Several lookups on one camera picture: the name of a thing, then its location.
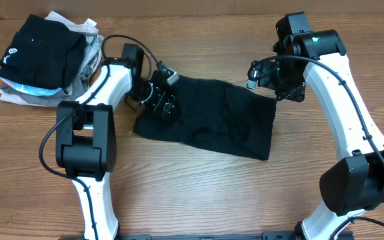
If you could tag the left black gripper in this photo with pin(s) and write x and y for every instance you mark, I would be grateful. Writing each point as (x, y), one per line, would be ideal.
(156, 104)

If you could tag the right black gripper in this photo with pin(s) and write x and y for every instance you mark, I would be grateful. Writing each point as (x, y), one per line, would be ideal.
(297, 91)

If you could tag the black t-shirt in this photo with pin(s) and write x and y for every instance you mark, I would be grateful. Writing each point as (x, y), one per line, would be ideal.
(217, 116)

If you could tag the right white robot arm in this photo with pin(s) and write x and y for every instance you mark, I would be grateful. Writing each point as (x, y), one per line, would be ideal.
(355, 184)

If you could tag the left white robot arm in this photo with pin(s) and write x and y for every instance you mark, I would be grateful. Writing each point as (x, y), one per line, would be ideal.
(86, 146)

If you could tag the folded grey garment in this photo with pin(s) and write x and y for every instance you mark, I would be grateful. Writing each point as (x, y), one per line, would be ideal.
(62, 96)

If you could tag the folded white garment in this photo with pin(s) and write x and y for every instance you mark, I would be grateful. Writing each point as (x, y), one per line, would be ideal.
(78, 25)

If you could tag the folded black shirt with logo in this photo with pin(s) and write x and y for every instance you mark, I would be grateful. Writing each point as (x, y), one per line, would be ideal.
(43, 54)

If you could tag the folded light blue garment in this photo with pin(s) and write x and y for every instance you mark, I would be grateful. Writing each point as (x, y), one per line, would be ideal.
(35, 91)

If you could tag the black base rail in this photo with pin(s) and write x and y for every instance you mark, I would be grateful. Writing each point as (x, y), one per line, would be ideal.
(266, 235)

